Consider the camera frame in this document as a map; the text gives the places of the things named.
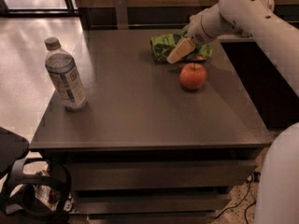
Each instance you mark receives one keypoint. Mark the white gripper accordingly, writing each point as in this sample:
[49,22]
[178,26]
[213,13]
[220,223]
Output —
[197,29]

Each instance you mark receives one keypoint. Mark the green rice chip bag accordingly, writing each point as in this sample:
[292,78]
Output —
[162,45]

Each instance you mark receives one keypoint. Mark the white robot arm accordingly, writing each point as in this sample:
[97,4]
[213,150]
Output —
[278,191]

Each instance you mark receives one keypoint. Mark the clear plastic water bottle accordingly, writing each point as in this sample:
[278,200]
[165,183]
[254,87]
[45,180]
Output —
[64,75]

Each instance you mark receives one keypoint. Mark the red apple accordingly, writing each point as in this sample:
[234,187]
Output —
[193,76]

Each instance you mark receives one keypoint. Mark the grey drawer cabinet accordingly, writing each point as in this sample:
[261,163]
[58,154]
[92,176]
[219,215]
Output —
[143,150]

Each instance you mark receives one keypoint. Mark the white power strip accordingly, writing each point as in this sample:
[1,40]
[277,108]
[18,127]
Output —
[254,177]

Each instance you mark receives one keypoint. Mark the magazines on floor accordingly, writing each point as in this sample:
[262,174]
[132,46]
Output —
[52,190]

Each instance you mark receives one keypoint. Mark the left metal bracket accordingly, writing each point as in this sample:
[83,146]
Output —
[121,14]

